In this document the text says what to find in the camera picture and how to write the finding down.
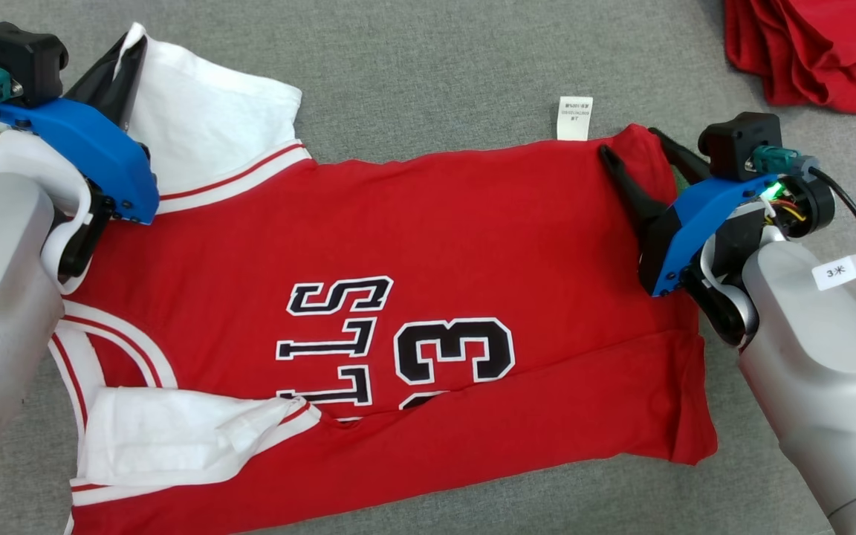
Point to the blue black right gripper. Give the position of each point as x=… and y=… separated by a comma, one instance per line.
x=688, y=223

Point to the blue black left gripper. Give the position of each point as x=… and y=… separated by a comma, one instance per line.
x=93, y=148

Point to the red shorts white waistband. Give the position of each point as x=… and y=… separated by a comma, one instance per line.
x=814, y=52

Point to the red jersey white sleeves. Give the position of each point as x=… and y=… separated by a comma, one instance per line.
x=435, y=245

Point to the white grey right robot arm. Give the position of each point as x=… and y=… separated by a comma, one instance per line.
x=822, y=357

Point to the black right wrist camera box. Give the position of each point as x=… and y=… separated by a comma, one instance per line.
x=736, y=145

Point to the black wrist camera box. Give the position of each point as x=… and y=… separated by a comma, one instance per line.
x=15, y=59
x=736, y=145

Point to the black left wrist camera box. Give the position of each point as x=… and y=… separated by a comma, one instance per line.
x=15, y=59

